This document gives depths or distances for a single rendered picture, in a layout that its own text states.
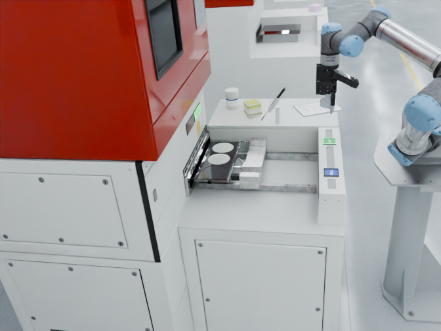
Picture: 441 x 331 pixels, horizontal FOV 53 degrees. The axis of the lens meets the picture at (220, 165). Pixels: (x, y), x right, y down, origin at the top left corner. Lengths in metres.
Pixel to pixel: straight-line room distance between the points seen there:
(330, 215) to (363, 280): 1.07
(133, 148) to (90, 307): 0.78
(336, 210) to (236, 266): 0.45
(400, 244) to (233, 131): 1.00
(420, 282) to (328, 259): 1.00
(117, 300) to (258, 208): 0.65
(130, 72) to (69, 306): 1.05
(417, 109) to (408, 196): 0.79
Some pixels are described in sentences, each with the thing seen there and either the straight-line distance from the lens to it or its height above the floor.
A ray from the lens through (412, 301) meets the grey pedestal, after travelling 2.62.
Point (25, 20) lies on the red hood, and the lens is 1.34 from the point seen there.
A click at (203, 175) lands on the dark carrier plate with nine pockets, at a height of 0.90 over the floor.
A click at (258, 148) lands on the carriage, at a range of 2.09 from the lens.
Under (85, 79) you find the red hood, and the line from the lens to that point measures 1.31.
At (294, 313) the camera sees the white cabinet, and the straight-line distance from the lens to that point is 1.95.
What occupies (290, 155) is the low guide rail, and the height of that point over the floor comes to 0.84.
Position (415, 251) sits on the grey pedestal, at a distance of 2.42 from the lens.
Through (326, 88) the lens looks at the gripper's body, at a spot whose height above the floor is 1.22.
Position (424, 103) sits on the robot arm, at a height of 1.30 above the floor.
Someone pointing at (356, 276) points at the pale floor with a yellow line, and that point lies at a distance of 2.71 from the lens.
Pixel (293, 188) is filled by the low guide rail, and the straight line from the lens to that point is 1.86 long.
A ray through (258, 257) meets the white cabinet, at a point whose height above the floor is 0.69.
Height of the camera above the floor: 1.86
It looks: 30 degrees down
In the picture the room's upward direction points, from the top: 5 degrees counter-clockwise
